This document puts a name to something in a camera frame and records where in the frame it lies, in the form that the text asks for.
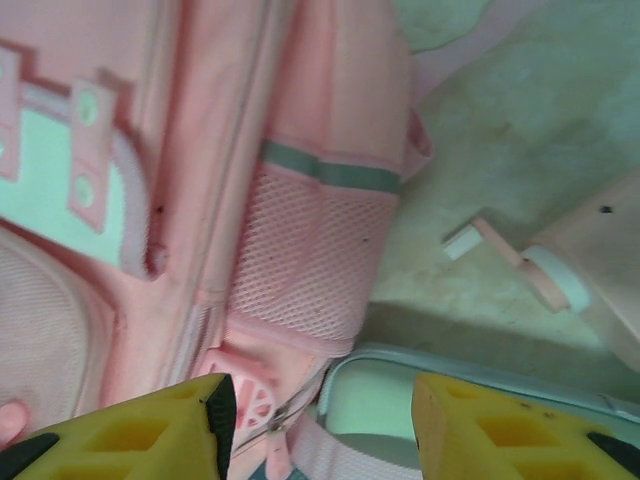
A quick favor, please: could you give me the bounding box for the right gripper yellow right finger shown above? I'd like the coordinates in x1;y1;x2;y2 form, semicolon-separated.
411;372;640;480

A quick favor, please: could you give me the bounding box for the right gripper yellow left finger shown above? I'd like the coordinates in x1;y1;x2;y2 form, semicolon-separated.
0;372;237;480

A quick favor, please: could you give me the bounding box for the pink school backpack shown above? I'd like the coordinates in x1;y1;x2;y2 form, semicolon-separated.
0;0;451;480

